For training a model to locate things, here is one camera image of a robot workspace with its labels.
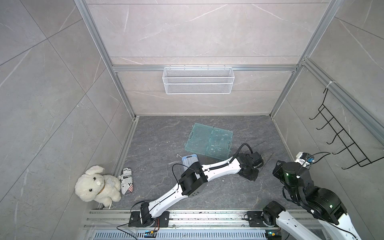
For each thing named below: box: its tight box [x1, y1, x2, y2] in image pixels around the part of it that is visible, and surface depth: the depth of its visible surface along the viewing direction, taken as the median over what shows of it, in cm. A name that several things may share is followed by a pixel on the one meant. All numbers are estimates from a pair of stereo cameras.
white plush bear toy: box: [75, 165, 122, 208], surface depth 73 cm
